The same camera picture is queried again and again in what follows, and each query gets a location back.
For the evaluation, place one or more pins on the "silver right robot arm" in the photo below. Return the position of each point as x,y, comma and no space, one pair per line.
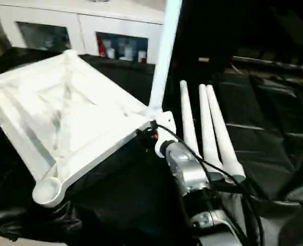
192,174

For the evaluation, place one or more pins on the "white plastic table top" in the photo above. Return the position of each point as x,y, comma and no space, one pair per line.
64,118

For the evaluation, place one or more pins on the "white plastic table leg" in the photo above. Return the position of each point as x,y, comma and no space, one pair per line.
208,128
223,133
164,51
189,118

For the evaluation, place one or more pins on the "black mat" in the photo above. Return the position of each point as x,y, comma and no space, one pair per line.
274,128

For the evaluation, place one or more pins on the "small yellow label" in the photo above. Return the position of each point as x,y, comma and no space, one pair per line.
203,59

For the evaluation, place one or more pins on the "grey metal rail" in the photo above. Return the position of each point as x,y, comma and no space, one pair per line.
274,64

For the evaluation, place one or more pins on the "white cabinet with glass doors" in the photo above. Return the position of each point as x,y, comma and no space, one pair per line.
74,23

